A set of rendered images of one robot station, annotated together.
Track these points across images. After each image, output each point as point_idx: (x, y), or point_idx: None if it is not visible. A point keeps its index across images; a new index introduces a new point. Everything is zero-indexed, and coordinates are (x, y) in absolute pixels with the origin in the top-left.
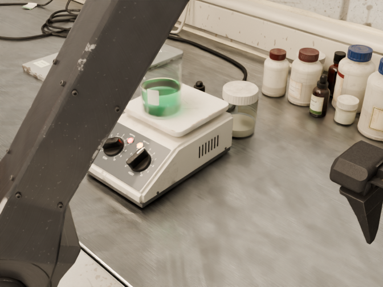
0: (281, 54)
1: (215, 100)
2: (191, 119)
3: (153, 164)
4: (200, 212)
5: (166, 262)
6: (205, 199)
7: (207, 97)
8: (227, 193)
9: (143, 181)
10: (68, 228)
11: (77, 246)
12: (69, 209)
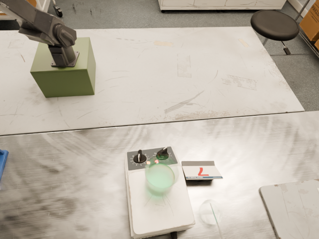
0: None
1: (145, 226)
2: (135, 191)
3: (131, 161)
4: (103, 178)
5: (90, 145)
6: (108, 188)
7: (154, 225)
8: (103, 202)
9: (129, 155)
10: (25, 31)
11: (18, 31)
12: (32, 34)
